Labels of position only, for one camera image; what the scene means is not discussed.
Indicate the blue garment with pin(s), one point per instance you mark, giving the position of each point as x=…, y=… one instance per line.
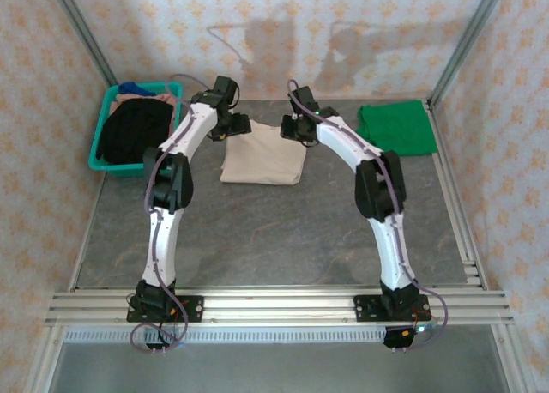
x=135, y=88

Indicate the cream t-shirt with robot print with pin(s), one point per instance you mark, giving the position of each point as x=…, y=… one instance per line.
x=261, y=161

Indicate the teal plastic basket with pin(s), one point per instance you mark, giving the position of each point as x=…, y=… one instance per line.
x=124, y=170

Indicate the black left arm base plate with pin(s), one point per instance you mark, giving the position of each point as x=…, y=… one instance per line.
x=195, y=309

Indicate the aluminium frame post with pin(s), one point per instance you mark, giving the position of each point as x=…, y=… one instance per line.
x=81, y=28
x=467, y=37

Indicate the black t-shirt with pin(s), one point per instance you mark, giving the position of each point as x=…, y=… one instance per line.
x=128, y=131

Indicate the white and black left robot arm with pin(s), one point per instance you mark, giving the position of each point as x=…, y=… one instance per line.
x=163, y=238

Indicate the aluminium mounting rail beam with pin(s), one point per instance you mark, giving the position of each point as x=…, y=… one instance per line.
x=279, y=307

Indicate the green t-shirt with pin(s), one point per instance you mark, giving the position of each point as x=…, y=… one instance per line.
x=399, y=127

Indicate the black controller box with lights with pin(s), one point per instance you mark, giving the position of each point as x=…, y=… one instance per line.
x=399, y=337

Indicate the aluminium side rail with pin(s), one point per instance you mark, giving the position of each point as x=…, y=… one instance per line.
x=454, y=204

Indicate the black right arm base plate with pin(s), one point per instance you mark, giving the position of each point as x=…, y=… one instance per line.
x=364, y=309

